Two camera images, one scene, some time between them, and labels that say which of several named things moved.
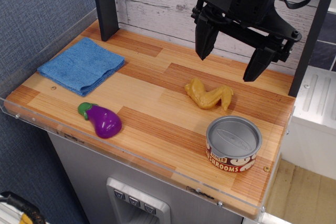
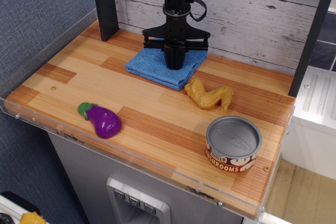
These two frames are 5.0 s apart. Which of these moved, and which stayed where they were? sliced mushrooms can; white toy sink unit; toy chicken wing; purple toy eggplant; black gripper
Moved: black gripper
Stayed: toy chicken wing; sliced mushrooms can; purple toy eggplant; white toy sink unit
